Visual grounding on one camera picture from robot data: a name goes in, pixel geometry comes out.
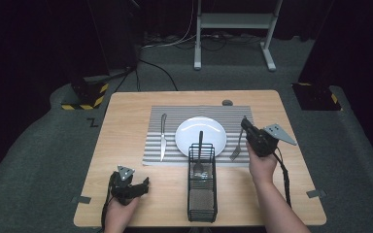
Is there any grey striped placemat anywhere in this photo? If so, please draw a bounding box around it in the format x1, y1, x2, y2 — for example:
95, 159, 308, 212
142, 105, 264, 168

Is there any dark-handled fork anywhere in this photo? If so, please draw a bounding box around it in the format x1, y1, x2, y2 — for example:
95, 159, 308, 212
228, 116, 248, 162

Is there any right hand-held gripper black cable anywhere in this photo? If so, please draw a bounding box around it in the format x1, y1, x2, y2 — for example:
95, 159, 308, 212
272, 146, 293, 209

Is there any black floor cable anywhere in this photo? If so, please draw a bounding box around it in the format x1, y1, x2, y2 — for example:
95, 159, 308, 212
138, 59, 180, 92

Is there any black yellow striped base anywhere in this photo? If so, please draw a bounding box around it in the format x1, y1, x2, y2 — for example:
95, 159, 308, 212
291, 82, 343, 112
60, 77, 111, 112

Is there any person's right hand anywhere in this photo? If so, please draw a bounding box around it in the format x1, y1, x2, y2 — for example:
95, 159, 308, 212
247, 142, 279, 186

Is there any black equipment panel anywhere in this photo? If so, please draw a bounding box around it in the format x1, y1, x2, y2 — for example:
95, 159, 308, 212
86, 0, 144, 72

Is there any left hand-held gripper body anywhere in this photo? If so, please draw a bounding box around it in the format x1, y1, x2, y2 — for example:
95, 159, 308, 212
109, 164, 138, 207

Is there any white floor cable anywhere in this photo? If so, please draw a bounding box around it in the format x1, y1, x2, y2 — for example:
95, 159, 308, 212
141, 0, 198, 50

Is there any black wire cutlery basket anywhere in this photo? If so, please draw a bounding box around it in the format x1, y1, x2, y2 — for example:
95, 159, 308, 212
186, 143, 219, 223

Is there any silver table knife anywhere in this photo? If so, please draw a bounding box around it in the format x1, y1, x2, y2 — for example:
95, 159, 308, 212
159, 113, 168, 162

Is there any white metal stand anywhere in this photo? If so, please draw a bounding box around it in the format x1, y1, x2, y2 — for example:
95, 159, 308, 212
192, 0, 285, 73

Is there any grey tape strip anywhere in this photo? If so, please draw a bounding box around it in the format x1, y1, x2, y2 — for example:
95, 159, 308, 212
71, 195, 92, 205
305, 188, 327, 199

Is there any person's left hand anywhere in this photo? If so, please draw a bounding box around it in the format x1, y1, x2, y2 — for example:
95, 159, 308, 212
103, 197, 141, 230

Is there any left hand-held gripper black cable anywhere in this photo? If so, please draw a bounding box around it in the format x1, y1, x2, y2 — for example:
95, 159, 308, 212
100, 173, 116, 230

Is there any dark-handled spoon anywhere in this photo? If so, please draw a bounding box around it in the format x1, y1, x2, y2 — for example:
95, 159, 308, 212
192, 130, 206, 178

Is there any bundle of dark floor cables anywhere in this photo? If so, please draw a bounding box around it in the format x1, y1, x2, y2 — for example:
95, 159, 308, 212
171, 31, 264, 52

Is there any hand-held gripper black cable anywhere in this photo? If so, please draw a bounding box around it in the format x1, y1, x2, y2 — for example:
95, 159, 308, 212
272, 146, 293, 209
100, 173, 116, 230

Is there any white round plate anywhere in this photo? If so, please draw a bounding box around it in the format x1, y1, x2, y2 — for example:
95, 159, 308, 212
174, 116, 228, 158

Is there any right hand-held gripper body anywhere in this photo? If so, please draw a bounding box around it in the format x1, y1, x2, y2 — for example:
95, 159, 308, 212
245, 122, 298, 158

